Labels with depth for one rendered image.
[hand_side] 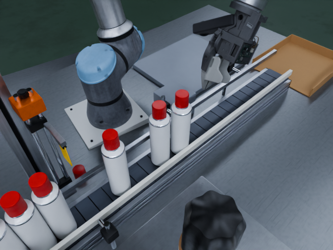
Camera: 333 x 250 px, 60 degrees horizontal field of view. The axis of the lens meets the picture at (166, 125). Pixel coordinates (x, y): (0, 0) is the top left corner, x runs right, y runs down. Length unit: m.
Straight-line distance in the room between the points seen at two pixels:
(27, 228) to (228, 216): 0.37
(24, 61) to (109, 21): 2.21
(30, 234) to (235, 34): 0.59
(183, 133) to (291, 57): 0.76
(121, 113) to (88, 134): 0.12
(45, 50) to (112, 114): 2.28
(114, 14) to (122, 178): 0.47
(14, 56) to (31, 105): 2.64
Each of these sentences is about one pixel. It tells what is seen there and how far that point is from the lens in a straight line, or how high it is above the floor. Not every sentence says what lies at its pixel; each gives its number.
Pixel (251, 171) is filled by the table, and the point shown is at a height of 0.83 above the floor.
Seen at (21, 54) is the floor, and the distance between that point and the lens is 3.18.
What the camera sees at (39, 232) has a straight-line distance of 0.64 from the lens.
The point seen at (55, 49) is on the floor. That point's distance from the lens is 3.13.
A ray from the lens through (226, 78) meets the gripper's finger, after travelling 0.74.
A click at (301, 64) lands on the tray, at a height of 0.83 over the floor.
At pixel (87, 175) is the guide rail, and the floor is 0.96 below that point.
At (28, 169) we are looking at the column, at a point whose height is 0.98.
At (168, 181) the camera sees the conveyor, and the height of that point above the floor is 0.86.
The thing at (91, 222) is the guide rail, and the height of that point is 0.91.
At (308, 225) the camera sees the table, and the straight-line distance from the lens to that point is 0.84.
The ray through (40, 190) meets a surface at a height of 1.07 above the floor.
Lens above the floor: 1.52
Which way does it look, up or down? 46 degrees down
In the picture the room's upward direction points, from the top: straight up
